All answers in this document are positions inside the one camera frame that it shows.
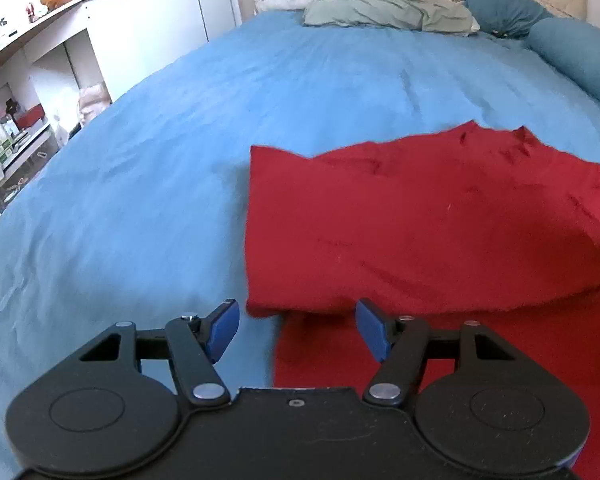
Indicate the white wardrobe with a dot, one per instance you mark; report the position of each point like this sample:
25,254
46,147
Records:
180,5

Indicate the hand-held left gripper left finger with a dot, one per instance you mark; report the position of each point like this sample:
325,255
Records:
222,329

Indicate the red cloth garment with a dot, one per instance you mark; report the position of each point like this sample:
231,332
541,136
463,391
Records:
430,220

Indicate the dark blue pillow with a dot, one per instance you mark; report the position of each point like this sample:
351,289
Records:
500,5

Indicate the pale pink bag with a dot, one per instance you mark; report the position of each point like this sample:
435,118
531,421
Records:
92,105

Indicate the red box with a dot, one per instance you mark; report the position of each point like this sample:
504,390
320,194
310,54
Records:
30,116

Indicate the blue bolster pillow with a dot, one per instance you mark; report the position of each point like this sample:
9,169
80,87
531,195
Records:
575,55

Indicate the grey-green pillow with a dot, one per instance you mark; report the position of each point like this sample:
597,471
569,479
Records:
380,10

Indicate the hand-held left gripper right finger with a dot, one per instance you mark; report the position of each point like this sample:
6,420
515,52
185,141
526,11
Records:
371,330

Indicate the blue bed sheet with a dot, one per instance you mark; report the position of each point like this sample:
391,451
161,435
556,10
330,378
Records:
180,160

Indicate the white shelf unit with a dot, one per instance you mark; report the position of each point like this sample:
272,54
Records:
30,85

